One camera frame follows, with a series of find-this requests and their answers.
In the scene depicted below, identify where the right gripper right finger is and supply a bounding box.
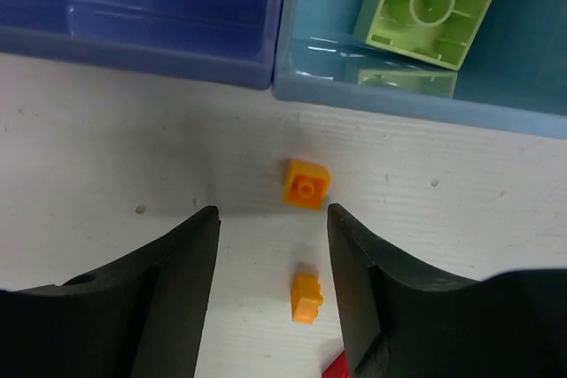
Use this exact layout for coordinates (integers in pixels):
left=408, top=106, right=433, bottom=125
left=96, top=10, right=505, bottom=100
left=327, top=204, right=566, bottom=377

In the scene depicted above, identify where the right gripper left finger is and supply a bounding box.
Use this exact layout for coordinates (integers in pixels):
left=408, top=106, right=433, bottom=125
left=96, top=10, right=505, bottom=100
left=1, top=206, right=221, bottom=377

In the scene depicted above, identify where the red lego with orange top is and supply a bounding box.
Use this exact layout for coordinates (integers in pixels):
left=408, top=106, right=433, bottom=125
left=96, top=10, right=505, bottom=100
left=321, top=351, right=350, bottom=378

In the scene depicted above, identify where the small orange lego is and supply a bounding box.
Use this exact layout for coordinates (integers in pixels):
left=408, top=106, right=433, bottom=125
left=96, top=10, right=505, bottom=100
left=291, top=273, right=323, bottom=325

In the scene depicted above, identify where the orange lego cube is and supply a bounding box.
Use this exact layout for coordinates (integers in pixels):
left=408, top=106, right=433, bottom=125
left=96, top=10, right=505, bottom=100
left=282, top=158, right=331, bottom=211

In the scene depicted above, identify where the green lego brick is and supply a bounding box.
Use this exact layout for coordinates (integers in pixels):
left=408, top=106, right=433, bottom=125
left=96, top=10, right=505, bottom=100
left=353, top=0, right=493, bottom=71

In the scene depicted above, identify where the light blue container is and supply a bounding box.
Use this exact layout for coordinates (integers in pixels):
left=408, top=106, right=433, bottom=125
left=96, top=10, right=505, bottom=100
left=273, top=0, right=566, bottom=139

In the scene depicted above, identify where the dark blue container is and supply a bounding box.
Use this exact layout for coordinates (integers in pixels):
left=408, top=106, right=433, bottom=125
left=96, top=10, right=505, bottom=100
left=1, top=0, right=283, bottom=89

